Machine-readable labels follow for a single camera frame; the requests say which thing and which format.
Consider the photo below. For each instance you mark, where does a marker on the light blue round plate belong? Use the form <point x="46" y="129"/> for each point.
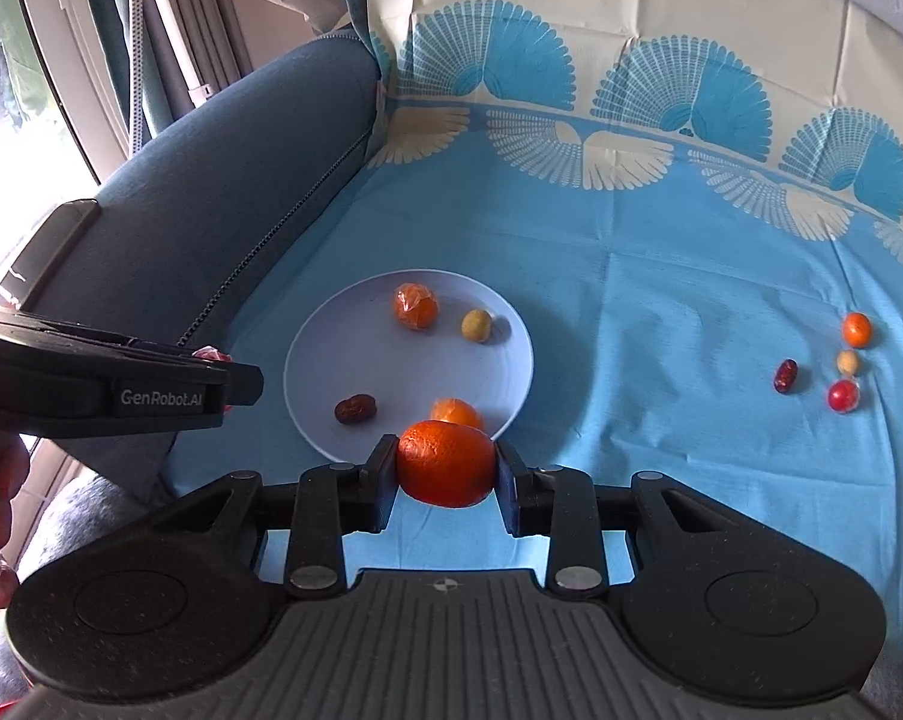
<point x="399" y="367"/>

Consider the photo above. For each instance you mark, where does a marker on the blue fan-print tablecloth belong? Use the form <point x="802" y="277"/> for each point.
<point x="646" y="277"/>

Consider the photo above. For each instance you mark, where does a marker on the dark red date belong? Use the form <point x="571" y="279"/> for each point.
<point x="356" y="409"/>
<point x="786" y="377"/>

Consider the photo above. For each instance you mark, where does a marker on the yellow-green longan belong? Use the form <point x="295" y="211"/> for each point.
<point x="848" y="362"/>
<point x="477" y="325"/>

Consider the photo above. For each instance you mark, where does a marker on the teal curtain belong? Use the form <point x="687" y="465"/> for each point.
<point x="155" y="30"/>

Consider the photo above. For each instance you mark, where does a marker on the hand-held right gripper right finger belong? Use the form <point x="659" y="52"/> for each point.
<point x="510" y="480"/>

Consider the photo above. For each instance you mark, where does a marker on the white window frame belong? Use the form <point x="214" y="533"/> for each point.
<point x="61" y="15"/>

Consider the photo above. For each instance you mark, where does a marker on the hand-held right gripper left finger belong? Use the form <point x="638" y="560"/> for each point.
<point x="382" y="472"/>

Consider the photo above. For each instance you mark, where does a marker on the red hawthorn ball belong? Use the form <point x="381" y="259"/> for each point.
<point x="843" y="396"/>
<point x="213" y="355"/>

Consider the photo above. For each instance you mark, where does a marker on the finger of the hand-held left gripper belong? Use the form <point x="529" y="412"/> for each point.
<point x="243" y="386"/>
<point x="166" y="351"/>

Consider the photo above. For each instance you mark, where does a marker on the plastic-wrapped small orange mandarin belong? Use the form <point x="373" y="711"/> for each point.
<point x="417" y="307"/>

